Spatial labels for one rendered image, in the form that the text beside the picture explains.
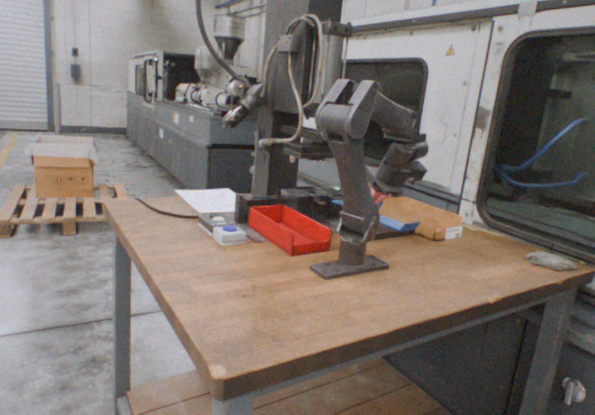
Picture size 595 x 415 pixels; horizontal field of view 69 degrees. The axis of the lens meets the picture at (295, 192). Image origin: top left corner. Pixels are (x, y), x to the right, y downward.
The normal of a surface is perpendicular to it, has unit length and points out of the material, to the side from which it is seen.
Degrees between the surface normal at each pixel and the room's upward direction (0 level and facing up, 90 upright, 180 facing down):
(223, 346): 0
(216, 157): 90
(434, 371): 90
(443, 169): 90
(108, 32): 90
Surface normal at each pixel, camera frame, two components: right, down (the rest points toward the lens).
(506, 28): -0.88, 0.03
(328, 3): 0.53, 0.24
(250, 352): 0.09, -0.97
